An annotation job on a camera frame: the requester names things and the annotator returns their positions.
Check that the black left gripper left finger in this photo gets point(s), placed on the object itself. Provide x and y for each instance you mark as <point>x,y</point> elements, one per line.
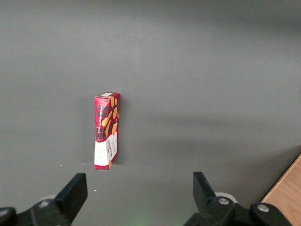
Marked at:
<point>70,200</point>

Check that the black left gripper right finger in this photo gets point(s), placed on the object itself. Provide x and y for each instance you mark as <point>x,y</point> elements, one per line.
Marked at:
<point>209,204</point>

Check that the red tartan shortbread box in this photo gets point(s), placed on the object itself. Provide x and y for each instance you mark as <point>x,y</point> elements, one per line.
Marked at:
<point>105,131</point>

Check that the wooden drawer cabinet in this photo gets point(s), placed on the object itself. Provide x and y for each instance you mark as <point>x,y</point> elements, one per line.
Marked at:
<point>285,197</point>

